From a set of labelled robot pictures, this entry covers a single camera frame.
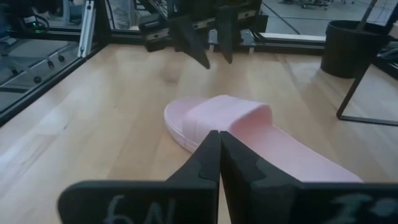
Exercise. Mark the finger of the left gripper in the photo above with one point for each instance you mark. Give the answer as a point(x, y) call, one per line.
point(227, 31)
point(189, 37)

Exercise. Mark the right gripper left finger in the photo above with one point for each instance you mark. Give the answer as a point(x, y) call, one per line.
point(140, 202)

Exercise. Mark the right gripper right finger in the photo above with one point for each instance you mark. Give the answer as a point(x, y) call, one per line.
point(311, 205)

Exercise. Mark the distant wheeled cart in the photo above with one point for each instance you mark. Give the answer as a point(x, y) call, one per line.
point(311, 3)

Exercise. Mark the pink slide sandal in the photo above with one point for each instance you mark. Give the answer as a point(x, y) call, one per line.
point(224, 115)

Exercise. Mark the office chair base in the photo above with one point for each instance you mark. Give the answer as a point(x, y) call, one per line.
point(49, 64)

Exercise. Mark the black box green light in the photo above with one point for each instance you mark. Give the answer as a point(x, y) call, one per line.
point(31, 23)

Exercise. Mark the silver aluminium frame post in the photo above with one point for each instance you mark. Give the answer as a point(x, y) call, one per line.
point(86, 28)

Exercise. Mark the wooden shelf black metal frame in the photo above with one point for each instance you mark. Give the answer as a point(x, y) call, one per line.
point(373, 120)

